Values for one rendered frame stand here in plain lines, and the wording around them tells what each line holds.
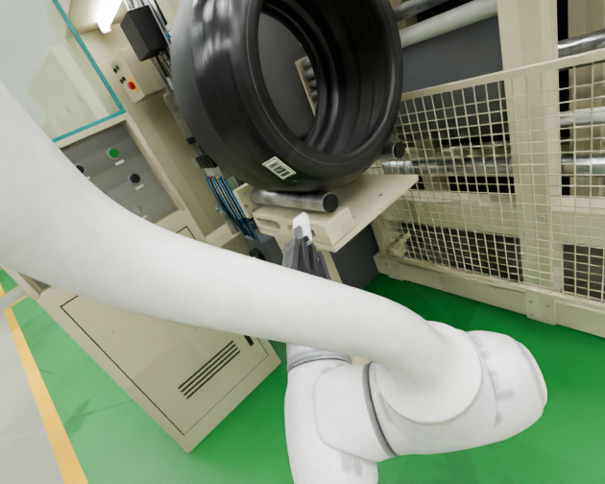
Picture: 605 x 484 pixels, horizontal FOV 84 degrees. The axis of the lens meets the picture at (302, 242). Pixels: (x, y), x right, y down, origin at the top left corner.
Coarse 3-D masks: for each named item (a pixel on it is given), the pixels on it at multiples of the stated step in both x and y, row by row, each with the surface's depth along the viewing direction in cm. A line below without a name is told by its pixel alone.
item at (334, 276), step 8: (160, 0) 92; (168, 0) 89; (176, 0) 86; (160, 8) 94; (168, 8) 91; (176, 8) 88; (168, 16) 94; (168, 24) 96; (280, 240) 127; (288, 240) 122; (280, 248) 131; (328, 256) 132; (328, 264) 132; (328, 272) 133; (336, 272) 136; (336, 280) 136
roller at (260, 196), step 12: (264, 192) 99; (276, 192) 94; (288, 192) 90; (300, 192) 86; (276, 204) 95; (288, 204) 89; (300, 204) 85; (312, 204) 81; (324, 204) 78; (336, 204) 79
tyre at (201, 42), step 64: (192, 0) 63; (256, 0) 59; (320, 0) 91; (384, 0) 78; (192, 64) 64; (256, 64) 61; (320, 64) 102; (384, 64) 92; (192, 128) 76; (256, 128) 64; (320, 128) 106; (384, 128) 85
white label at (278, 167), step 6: (264, 162) 69; (270, 162) 68; (276, 162) 68; (282, 162) 68; (270, 168) 70; (276, 168) 70; (282, 168) 69; (288, 168) 69; (276, 174) 72; (282, 174) 71; (288, 174) 71
